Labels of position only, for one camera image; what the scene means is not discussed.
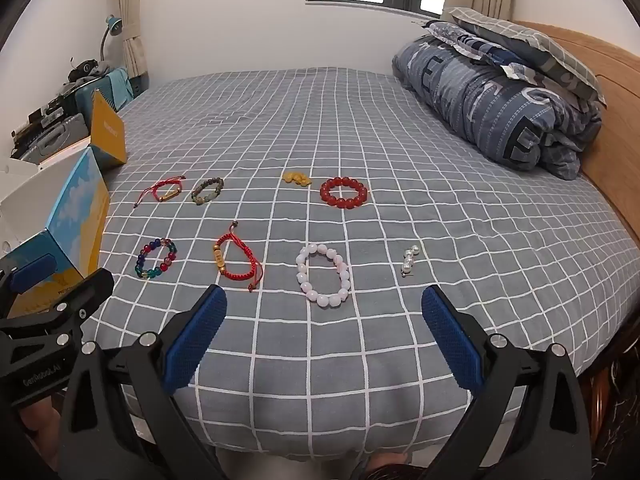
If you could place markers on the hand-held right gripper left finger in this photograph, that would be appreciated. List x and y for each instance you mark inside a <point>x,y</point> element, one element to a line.
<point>195,335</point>

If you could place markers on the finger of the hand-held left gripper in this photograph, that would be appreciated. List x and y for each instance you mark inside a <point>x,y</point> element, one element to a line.
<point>32,272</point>
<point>82,295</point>

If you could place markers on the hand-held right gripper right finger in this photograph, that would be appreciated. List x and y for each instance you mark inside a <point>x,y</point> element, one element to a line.
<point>452,335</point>

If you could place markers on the blue yellow cardboard box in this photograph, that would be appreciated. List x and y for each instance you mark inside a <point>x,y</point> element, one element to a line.
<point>80,210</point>

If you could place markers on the person's left hand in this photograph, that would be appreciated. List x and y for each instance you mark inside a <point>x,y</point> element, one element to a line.
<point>40,417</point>

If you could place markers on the grey hard case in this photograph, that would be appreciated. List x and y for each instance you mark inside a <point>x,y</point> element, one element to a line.
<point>60,132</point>

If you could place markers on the person's leg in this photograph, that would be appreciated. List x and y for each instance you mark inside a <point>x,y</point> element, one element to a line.
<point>385,465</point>

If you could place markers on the teal bag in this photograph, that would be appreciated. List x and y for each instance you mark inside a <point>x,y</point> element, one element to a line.
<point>117,90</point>

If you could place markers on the grey checked bed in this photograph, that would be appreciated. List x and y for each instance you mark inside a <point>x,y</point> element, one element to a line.
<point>350,125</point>

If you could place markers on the folded blue printed quilt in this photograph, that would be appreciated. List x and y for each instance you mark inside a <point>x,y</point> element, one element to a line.
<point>480,90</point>

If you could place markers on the blue desk lamp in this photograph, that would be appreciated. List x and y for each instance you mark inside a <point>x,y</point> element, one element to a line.
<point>114,23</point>

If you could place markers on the wooden headboard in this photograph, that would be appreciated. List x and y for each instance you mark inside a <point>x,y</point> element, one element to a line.
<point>615,110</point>

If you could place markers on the grey checked pillow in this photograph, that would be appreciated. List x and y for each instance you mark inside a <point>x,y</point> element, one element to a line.
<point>540,45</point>

